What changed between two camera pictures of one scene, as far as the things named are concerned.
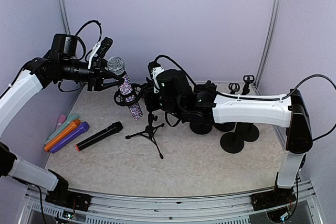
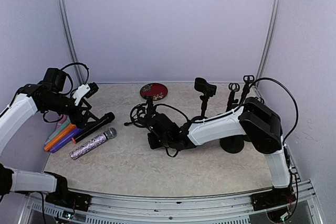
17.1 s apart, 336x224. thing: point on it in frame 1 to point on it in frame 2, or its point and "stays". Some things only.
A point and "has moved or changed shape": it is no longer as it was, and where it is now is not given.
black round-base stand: x=248 y=79 stays
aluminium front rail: x=33 y=209 stays
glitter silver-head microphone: x=116 y=66 to x=109 y=134
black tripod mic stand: x=150 y=129 has moved or changed shape
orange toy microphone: x=62 y=135 stays
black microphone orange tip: x=115 y=128 to x=108 y=117
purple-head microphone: x=83 y=127 stays
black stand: x=231 y=142 stays
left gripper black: x=95 y=66 to x=80 y=123
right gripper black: x=149 y=103 to x=153 y=144
